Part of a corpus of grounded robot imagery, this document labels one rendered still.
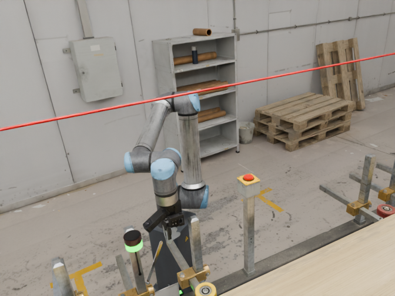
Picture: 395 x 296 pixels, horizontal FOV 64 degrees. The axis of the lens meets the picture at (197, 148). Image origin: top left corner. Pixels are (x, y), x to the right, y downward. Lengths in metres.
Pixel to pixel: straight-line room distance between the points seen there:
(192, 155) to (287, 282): 0.87
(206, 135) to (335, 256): 3.26
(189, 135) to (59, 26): 2.17
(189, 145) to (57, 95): 2.12
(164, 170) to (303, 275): 0.67
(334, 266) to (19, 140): 3.15
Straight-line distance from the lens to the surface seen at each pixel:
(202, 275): 1.44
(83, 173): 3.96
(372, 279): 1.44
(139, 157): 1.32
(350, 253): 1.52
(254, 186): 1.30
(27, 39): 3.56
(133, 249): 1.15
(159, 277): 2.41
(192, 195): 1.92
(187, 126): 1.78
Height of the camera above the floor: 1.89
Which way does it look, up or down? 25 degrees down
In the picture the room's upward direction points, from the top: 5 degrees counter-clockwise
